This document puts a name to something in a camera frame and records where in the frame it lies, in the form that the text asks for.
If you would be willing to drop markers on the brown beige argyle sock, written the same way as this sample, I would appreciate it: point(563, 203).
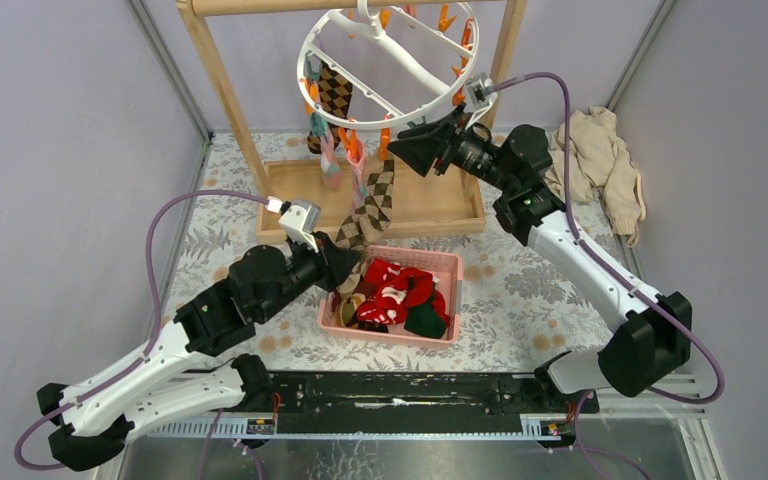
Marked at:
point(335, 93)

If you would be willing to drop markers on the dark green sock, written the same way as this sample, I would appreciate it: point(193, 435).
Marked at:
point(430, 319)

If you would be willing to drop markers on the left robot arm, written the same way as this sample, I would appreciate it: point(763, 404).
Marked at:
point(97, 418)

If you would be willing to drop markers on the beige crumpled cloth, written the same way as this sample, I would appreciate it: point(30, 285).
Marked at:
point(599, 160)

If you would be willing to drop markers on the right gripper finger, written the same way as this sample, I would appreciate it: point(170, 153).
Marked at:
point(455, 118)
point(422, 150)

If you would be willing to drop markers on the plain red sock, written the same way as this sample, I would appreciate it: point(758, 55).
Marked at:
point(447, 308)

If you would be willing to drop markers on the pink sock rear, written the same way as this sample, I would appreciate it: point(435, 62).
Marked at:
point(321, 141)

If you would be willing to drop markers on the red white patterned sock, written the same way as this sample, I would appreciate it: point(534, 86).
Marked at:
point(382, 310)

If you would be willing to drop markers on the red sock white fluffy cuff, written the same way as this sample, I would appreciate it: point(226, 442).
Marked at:
point(409, 286)

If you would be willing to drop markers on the wooden hanger rack frame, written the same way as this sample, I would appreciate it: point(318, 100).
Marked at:
point(449, 206)

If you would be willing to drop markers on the pink sock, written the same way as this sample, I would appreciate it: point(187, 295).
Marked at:
point(355, 156)
point(321, 141)

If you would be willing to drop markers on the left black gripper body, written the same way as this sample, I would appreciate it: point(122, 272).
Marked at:
point(304, 268)

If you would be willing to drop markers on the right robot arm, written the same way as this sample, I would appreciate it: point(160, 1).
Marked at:
point(647, 342)

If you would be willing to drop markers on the white round clip hanger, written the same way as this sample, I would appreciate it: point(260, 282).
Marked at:
point(401, 66)

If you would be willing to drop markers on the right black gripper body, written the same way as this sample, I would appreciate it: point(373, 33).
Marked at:
point(474, 154)

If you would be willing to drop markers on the floral table mat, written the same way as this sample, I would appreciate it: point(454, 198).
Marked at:
point(517, 310)

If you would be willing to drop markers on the black red yellow argyle sock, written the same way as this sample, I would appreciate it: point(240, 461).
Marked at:
point(371, 324)

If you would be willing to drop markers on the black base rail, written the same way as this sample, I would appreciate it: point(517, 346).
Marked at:
point(332, 402)

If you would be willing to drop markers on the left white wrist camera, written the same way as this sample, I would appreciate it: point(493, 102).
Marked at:
point(298, 219)

